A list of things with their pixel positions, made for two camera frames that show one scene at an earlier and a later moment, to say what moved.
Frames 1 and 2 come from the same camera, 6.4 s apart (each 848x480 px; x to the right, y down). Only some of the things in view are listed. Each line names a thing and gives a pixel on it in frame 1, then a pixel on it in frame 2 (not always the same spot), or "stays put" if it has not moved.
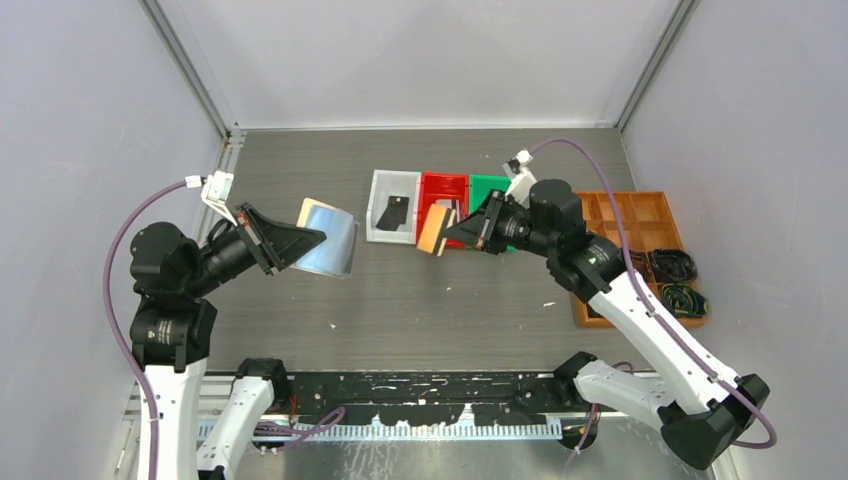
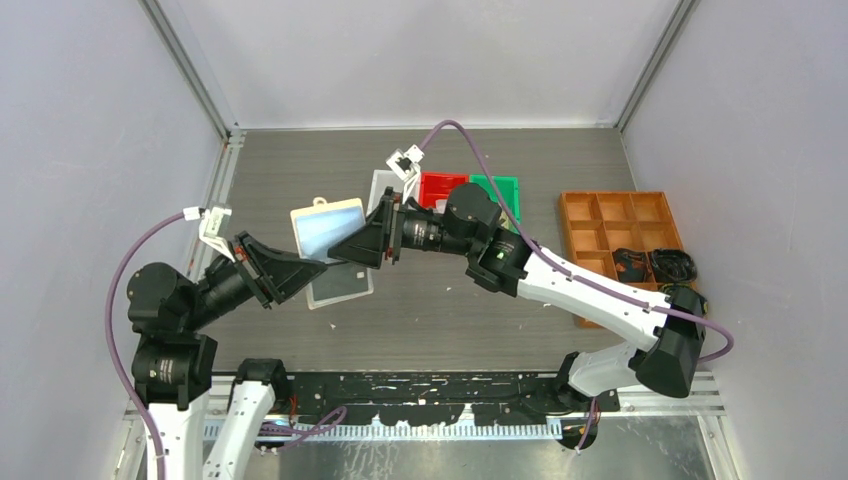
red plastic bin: x=442 y=186 stays put
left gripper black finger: x=275 y=244 -> x=282 y=273
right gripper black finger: x=476 y=231 -> x=367 y=247
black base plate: x=435 y=398 stays put
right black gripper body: x=514 y=227 -> x=421 y=230
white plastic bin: x=393 y=183 stays put
